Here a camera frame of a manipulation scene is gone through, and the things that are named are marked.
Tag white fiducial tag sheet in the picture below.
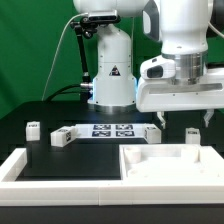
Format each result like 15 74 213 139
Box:
76 124 144 138

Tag black cable bundle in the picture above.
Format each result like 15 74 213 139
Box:
45 83 84 102

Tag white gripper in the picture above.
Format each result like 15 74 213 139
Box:
135 72 224 130

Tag white cable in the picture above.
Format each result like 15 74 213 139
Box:
41 12 90 102

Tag grey rear camera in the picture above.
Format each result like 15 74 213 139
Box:
88 10 120 23

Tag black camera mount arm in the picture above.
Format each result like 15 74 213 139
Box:
70 19 98 84

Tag white U-shaped fence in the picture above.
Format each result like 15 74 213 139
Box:
0 148 224 206

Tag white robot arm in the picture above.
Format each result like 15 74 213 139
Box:
73 0 224 122

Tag white square tabletop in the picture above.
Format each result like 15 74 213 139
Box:
119 144 224 181

